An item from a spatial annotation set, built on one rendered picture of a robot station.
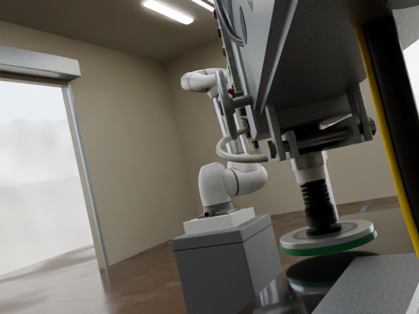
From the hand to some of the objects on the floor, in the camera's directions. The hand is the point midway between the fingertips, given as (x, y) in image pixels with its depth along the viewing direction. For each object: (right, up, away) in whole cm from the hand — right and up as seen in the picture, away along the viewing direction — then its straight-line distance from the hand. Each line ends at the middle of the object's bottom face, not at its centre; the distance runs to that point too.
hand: (254, 147), depth 181 cm
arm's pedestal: (+3, -119, +18) cm, 120 cm away
